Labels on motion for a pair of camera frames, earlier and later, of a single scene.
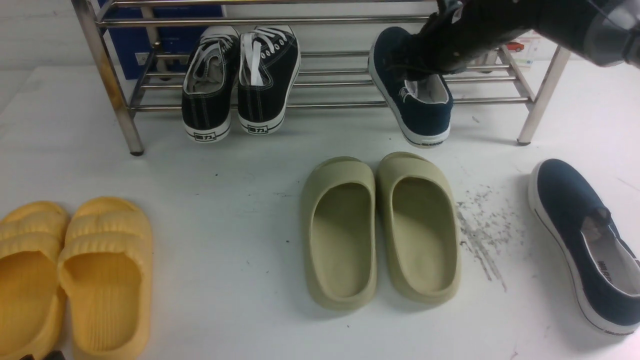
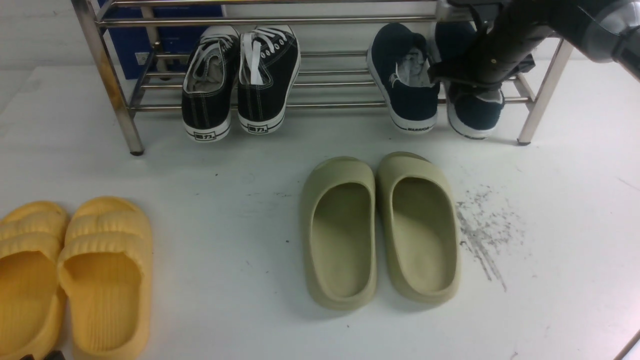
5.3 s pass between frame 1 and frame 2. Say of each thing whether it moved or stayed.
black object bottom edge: stayed
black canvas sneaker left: stayed
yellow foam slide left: stayed
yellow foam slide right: stayed
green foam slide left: stayed
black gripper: moved
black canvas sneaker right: stayed
